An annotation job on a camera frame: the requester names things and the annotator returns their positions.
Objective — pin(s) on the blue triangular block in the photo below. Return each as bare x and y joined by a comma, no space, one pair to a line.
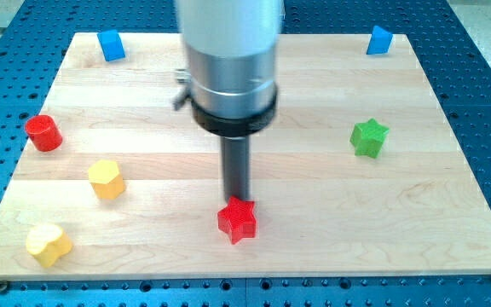
380,41

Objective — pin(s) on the blue cube block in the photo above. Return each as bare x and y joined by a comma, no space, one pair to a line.
111,45

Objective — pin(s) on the yellow heart block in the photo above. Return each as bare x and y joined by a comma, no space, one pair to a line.
47,243

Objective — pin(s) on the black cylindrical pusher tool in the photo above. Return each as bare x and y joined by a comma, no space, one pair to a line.
235,157

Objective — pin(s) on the yellow hexagon block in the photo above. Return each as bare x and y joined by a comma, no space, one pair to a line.
106,179

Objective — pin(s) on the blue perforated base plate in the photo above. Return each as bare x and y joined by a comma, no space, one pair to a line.
35,42

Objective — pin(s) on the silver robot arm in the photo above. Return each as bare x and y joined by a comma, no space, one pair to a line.
230,48

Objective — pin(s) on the green star block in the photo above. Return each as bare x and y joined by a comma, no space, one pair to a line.
368,138

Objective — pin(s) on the red star block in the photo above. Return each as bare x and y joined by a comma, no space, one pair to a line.
237,220

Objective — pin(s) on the red cylinder block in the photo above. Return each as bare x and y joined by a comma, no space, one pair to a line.
43,132

